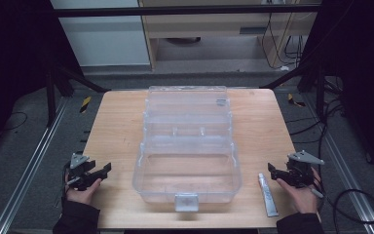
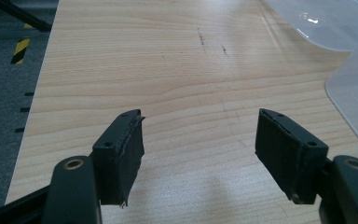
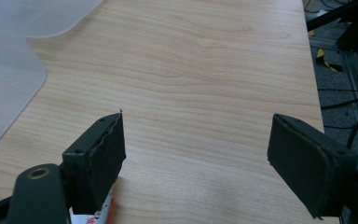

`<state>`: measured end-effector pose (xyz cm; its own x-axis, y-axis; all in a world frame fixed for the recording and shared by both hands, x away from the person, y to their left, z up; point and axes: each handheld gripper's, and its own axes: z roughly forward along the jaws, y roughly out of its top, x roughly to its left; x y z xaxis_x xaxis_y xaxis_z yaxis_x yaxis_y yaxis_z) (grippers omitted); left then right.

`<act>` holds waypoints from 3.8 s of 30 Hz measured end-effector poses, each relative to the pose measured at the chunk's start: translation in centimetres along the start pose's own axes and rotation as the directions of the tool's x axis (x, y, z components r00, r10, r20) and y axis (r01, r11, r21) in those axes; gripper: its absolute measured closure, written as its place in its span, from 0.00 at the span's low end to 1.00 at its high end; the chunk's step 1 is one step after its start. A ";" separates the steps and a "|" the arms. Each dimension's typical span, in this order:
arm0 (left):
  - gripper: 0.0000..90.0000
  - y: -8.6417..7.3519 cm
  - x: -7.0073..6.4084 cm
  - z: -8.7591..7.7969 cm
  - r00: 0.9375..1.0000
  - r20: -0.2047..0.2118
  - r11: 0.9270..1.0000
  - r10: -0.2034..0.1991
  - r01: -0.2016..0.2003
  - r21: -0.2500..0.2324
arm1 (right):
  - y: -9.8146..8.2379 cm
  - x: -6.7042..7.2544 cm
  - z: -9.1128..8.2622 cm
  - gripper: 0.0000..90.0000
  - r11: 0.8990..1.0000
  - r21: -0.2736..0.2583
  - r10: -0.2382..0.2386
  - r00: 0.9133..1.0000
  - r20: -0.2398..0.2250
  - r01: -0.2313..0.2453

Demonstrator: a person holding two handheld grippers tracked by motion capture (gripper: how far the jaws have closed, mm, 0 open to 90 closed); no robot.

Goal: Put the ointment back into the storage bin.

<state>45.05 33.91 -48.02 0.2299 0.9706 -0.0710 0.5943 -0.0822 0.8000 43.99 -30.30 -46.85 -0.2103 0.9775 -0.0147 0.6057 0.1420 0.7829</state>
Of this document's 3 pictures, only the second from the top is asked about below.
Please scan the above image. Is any yellow black hazard tape strip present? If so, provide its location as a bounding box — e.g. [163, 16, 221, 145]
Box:
[10, 37, 32, 65]

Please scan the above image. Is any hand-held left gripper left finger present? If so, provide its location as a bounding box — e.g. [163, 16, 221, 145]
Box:
[91, 108, 146, 208]

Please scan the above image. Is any black metal stand leg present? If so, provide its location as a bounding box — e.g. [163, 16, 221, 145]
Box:
[0, 0, 53, 34]

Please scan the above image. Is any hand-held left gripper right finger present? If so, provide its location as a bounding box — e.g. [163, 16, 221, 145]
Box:
[255, 107, 330, 205]

